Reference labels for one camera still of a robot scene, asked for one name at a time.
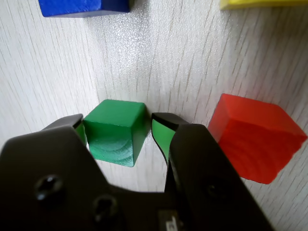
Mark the yellow wooden cube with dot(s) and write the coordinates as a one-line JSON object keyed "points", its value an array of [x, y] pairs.
{"points": [[264, 3]]}

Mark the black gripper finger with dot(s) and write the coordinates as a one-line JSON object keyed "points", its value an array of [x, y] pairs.
{"points": [[48, 163], [204, 168]]}

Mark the blue wooden cube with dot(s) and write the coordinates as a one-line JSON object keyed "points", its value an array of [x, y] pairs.
{"points": [[79, 6]]}

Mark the red wooden cube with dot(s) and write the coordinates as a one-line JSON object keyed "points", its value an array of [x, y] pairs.
{"points": [[252, 139]]}

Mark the green wooden cube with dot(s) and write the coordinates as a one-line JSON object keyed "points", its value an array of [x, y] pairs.
{"points": [[113, 134]]}

